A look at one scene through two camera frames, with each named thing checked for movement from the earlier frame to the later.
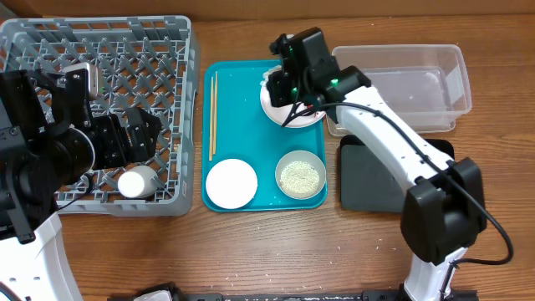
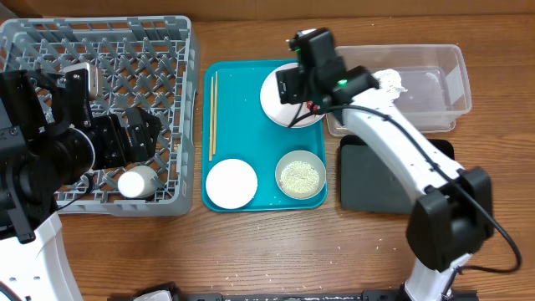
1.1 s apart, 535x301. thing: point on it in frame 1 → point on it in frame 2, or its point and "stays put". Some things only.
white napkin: [266, 75] → [389, 89]
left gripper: [144, 145] stays put
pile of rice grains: [298, 177] stays put
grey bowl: [300, 174] stays put
